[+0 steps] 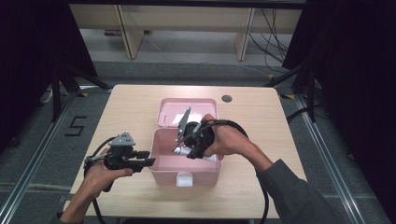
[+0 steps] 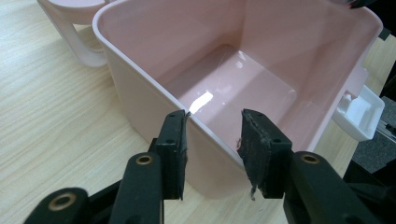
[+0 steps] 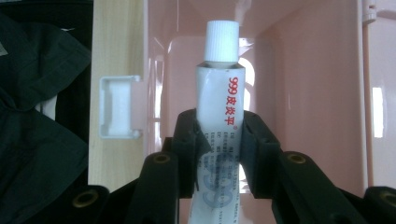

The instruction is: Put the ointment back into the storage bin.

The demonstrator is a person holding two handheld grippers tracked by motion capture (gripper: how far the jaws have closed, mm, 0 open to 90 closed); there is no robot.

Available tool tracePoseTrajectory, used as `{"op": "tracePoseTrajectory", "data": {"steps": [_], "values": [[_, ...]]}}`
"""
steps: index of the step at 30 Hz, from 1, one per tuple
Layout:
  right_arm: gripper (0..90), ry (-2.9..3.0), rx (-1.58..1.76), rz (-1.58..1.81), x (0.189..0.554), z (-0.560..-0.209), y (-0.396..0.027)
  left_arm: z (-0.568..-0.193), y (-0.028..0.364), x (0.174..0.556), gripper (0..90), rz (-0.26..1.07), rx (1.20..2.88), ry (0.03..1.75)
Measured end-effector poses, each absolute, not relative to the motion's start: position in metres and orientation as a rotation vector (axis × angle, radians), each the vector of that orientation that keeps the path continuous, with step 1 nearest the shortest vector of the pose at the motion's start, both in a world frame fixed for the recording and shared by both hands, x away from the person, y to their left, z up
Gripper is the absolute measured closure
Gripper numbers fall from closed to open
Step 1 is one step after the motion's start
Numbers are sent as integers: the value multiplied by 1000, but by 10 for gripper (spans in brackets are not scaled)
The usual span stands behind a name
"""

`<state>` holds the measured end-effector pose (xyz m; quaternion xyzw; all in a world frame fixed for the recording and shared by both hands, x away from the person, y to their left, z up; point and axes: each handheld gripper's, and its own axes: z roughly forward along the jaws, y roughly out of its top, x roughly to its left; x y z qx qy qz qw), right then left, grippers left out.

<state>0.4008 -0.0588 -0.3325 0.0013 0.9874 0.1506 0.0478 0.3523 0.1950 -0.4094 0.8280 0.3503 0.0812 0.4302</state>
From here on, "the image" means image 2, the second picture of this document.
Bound pink plastic storage box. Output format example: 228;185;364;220
92;0;386;201

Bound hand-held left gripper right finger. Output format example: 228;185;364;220
236;108;294;202

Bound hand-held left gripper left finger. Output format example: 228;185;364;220
148;108;190;201

